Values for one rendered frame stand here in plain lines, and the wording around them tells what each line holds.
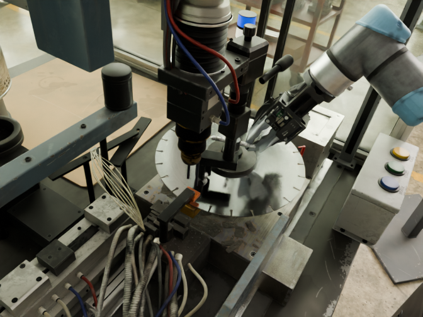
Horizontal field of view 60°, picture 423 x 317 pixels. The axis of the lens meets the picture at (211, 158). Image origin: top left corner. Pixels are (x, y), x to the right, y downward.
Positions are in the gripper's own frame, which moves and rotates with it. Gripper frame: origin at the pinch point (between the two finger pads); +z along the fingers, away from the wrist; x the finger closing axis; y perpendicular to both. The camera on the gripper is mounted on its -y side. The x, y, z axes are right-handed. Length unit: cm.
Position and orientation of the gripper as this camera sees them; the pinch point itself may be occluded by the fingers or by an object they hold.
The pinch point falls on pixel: (251, 144)
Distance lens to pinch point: 79.7
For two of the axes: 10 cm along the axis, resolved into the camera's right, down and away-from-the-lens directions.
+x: 7.2, 6.9, 0.7
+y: -3.4, 4.3, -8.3
